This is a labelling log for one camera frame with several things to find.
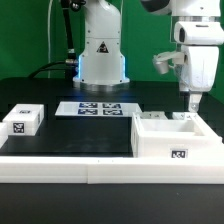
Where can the white U-shaped fence frame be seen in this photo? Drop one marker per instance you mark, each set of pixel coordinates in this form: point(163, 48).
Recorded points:
point(58, 153)

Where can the white fiducial marker sheet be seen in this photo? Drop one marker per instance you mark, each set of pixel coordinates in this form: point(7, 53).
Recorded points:
point(100, 109)

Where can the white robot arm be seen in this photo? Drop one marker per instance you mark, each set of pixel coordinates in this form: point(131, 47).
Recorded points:
point(195, 30)

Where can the white cabinet body box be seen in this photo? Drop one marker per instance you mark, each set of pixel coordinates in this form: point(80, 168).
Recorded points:
point(183, 139)

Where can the white cabinet top block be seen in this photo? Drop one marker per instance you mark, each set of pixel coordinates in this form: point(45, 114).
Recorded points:
point(24, 119)

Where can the white cabinet door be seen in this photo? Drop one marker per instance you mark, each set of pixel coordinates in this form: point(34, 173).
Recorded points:
point(183, 115)
point(154, 115)

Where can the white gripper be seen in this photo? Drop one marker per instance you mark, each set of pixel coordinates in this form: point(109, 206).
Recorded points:
point(198, 72)

